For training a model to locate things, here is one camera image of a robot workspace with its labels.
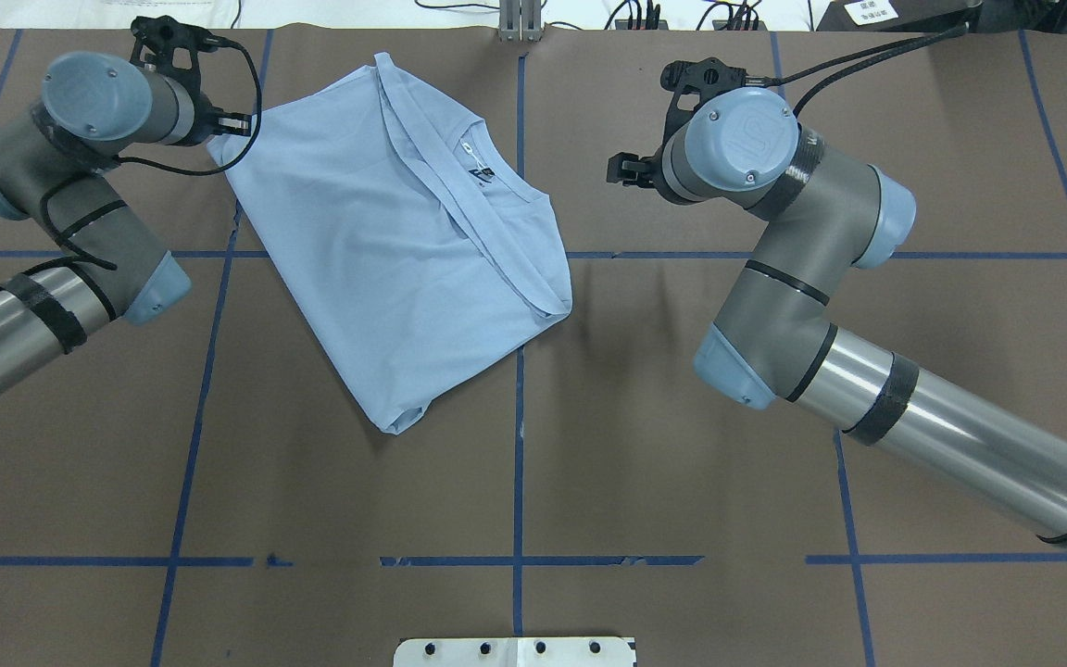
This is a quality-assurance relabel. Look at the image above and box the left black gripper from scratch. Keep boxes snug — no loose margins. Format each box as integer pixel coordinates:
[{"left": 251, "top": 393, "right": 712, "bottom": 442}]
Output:
[{"left": 184, "top": 94, "right": 254, "bottom": 146}]

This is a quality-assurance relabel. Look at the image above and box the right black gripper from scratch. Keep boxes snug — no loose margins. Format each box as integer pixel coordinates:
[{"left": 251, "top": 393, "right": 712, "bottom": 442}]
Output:
[{"left": 606, "top": 148, "right": 676, "bottom": 195}]

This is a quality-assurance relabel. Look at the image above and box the light blue t-shirt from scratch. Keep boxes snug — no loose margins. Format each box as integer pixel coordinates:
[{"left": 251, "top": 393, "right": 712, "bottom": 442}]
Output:
[{"left": 207, "top": 52, "right": 574, "bottom": 434}]

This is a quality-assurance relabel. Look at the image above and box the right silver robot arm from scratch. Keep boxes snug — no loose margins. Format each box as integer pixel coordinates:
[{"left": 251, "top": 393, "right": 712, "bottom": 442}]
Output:
[{"left": 606, "top": 85, "right": 1067, "bottom": 554}]

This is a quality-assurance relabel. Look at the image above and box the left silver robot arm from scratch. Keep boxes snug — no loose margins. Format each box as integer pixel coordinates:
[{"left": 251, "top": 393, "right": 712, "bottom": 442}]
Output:
[{"left": 0, "top": 51, "right": 256, "bottom": 394}]

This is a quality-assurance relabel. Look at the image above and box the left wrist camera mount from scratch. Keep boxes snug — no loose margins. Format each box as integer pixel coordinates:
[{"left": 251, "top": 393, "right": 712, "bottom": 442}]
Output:
[{"left": 130, "top": 16, "right": 225, "bottom": 94}]

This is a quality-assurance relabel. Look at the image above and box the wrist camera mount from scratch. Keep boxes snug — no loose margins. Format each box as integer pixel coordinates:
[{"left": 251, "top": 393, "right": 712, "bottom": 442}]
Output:
[
  {"left": 659, "top": 57, "right": 780, "bottom": 146},
  {"left": 130, "top": 16, "right": 225, "bottom": 94}
]

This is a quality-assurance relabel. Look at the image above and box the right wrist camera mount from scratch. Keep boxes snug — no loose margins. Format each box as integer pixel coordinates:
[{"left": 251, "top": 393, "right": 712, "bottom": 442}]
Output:
[{"left": 659, "top": 57, "right": 780, "bottom": 146}]

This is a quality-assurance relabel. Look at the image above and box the aluminium frame post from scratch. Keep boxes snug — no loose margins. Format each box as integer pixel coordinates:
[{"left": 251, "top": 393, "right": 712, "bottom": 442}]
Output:
[{"left": 496, "top": 0, "right": 545, "bottom": 44}]

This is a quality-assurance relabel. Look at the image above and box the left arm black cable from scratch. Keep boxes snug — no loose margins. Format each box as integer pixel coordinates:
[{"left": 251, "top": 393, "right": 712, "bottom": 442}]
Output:
[{"left": 38, "top": 37, "right": 264, "bottom": 271}]

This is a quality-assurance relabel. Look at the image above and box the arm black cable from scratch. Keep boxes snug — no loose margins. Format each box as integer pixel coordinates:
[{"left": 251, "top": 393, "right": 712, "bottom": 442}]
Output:
[
  {"left": 38, "top": 37, "right": 264, "bottom": 271},
  {"left": 747, "top": 23, "right": 970, "bottom": 117}
]

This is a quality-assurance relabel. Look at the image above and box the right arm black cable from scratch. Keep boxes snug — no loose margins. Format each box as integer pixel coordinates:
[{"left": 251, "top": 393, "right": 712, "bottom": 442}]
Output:
[{"left": 747, "top": 23, "right": 970, "bottom": 117}]

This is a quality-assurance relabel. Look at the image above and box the white camera mast pedestal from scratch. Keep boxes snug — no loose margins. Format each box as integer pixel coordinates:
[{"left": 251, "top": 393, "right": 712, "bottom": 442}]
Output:
[{"left": 391, "top": 635, "right": 638, "bottom": 666}]

